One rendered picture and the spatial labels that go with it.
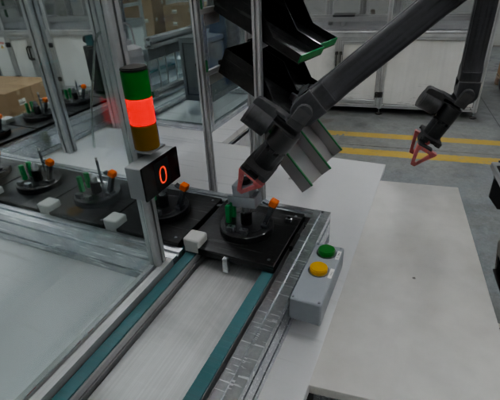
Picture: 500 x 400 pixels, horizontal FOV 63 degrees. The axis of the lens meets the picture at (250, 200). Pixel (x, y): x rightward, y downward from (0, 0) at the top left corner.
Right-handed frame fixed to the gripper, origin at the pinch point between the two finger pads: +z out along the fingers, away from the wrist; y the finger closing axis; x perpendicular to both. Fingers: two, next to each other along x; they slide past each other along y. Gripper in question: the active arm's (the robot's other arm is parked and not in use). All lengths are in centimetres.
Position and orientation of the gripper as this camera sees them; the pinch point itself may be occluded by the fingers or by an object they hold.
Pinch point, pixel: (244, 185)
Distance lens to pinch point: 99.6
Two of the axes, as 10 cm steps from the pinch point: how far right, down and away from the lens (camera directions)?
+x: 7.7, 6.4, 0.1
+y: -4.0, 4.9, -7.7
